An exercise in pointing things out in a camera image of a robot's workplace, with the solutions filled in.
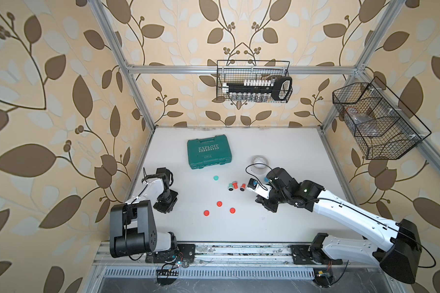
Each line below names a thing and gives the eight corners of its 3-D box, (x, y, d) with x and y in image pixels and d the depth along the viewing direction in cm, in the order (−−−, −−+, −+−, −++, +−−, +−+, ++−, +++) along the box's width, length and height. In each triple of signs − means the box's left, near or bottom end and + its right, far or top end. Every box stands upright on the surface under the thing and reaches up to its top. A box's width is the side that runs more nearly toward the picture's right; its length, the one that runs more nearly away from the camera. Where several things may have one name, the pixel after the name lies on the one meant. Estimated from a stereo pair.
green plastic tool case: (190, 170, 102) (189, 166, 98) (187, 145, 114) (186, 140, 110) (232, 162, 105) (233, 157, 102) (225, 138, 117) (225, 133, 114)
